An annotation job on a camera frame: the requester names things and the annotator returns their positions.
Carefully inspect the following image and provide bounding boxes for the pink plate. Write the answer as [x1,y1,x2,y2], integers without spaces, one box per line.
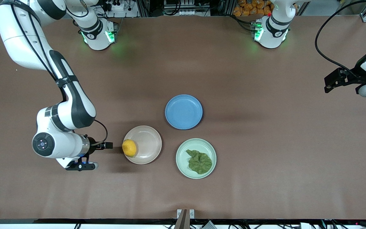
[123,125,162,165]

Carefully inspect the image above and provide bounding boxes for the blue plate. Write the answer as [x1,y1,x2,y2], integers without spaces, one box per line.
[165,94,203,130]

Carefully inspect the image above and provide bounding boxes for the metal table edge bracket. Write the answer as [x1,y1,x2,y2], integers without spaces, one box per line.
[177,209,195,229]

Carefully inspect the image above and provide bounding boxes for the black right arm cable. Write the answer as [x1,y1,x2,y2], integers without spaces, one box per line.
[10,0,108,147]

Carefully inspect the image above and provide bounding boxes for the orange snack packets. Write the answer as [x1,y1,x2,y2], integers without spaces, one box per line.
[233,0,274,17]

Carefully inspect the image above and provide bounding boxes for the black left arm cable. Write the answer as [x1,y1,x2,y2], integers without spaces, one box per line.
[315,0,366,77]

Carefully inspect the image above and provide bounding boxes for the white power strip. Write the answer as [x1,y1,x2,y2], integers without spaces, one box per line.
[105,2,125,11]

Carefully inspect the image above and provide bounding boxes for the green plate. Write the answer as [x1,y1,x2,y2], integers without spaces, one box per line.
[176,138,217,179]

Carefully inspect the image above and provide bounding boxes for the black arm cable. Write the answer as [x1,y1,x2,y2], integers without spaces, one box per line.
[315,0,366,77]
[10,0,108,147]

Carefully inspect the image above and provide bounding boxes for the yellow lemon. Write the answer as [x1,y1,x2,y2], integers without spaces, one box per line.
[122,139,137,157]

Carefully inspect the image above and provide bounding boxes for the green lettuce leaf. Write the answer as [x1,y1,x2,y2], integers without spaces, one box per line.
[186,149,213,175]

